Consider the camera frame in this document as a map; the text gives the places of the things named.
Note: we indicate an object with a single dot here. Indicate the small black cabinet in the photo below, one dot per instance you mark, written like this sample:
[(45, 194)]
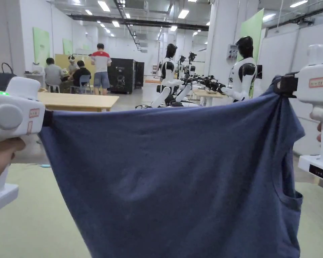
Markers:
[(140, 74)]

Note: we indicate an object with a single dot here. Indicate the black bag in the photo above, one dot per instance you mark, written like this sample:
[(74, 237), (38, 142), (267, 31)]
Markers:
[(2, 79)]

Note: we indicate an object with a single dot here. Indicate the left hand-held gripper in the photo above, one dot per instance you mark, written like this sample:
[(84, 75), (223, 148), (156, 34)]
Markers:
[(8, 115)]

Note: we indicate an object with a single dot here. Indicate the person's right hand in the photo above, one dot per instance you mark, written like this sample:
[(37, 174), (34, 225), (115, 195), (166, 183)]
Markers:
[(319, 134)]

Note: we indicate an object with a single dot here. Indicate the bed with pale green sheet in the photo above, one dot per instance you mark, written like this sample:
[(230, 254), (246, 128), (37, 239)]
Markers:
[(27, 225)]

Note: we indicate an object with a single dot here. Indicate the large black cabinet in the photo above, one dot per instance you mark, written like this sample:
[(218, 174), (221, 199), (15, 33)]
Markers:
[(121, 75)]

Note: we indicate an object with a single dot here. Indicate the white and black humanoid robot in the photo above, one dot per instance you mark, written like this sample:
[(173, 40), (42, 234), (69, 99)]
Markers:
[(243, 72), (189, 67), (167, 78)]

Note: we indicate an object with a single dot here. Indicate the small light blue object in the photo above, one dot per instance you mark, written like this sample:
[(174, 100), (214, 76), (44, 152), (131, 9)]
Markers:
[(44, 165)]

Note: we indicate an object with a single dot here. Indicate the person's left hand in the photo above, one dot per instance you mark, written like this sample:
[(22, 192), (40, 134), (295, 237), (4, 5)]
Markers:
[(1, 153)]

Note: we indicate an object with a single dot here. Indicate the dark blue shirt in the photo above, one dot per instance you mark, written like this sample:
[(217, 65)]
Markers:
[(172, 172)]

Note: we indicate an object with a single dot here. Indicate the grey wall socket box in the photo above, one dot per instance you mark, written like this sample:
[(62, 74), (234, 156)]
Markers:
[(232, 52)]

